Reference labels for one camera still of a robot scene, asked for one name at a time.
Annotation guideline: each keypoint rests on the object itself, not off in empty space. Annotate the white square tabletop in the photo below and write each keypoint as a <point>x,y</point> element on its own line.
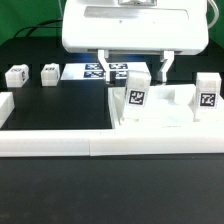
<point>166,106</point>

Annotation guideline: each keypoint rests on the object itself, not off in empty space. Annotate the white sheet with markers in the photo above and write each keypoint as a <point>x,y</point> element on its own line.
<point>85,71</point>

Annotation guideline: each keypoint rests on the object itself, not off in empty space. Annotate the white left fence block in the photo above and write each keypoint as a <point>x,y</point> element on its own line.
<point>6,106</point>

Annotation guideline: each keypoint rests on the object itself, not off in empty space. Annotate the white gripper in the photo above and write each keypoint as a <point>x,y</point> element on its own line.
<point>135,27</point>

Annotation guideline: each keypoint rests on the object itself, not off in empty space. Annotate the white front fence bar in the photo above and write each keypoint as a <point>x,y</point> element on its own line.
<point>110,142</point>

